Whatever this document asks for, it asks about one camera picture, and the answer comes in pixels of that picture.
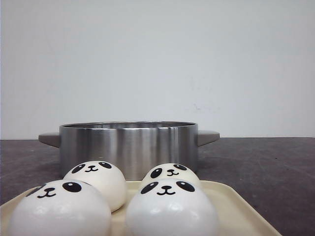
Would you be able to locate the stainless steel steamer pot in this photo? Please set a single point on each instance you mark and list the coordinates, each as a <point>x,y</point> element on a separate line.
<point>133,146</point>

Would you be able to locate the panda bun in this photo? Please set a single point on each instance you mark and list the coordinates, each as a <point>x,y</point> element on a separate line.
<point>105,177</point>
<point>61,208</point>
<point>170,170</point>
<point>171,207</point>

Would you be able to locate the cream plastic tray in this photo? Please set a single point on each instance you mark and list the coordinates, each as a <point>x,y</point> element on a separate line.
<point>236,216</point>

